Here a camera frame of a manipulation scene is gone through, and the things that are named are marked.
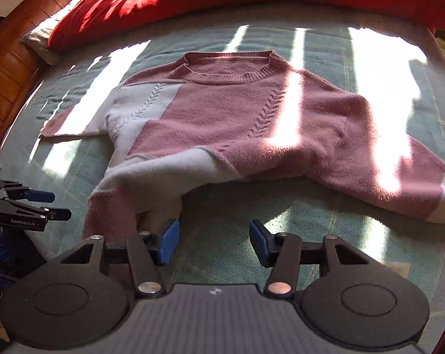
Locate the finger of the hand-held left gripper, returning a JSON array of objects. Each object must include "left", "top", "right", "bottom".
[
  {"left": 34, "top": 206, "right": 72, "bottom": 222},
  {"left": 0, "top": 179, "right": 56, "bottom": 203}
]

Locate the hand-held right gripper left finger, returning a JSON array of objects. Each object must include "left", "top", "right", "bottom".
[{"left": 60, "top": 218, "right": 181, "bottom": 299}]

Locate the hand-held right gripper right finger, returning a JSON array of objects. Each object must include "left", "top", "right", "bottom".
[{"left": 249, "top": 219, "right": 372, "bottom": 299}]

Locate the pink and white knit sweater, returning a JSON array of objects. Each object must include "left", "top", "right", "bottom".
[{"left": 39, "top": 50, "right": 445, "bottom": 242}]

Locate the green plaid bed blanket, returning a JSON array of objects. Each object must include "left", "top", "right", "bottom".
[{"left": 0, "top": 2, "right": 445, "bottom": 303}]

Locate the wooden headboard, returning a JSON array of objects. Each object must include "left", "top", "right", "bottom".
[{"left": 0, "top": 0, "right": 86, "bottom": 178}]

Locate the grey pillow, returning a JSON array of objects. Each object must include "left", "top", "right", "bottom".
[{"left": 20, "top": 0, "right": 94, "bottom": 66}]

